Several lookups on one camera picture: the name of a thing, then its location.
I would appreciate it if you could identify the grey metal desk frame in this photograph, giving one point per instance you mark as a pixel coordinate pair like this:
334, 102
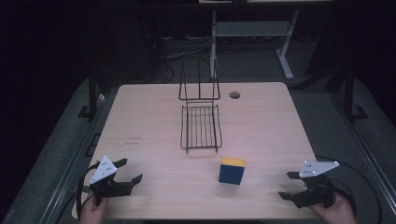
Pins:
249, 28

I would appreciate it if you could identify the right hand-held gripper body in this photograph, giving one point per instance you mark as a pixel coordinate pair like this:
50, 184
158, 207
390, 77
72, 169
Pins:
316, 168

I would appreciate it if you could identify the person's right hand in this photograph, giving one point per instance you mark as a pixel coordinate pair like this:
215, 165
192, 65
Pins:
339, 213

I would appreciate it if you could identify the aluminium frame rail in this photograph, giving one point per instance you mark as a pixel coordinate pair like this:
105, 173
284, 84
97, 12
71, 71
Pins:
67, 168
365, 149

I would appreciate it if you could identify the blue cube with yellow top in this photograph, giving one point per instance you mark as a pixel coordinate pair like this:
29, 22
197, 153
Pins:
231, 174

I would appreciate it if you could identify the black metal stand post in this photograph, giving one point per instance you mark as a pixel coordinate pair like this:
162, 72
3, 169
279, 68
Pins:
349, 93
92, 93

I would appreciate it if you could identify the person's left hand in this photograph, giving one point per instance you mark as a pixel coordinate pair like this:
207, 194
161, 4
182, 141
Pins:
91, 213

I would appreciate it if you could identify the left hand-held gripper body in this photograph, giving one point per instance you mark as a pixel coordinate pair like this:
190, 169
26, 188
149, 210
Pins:
104, 170

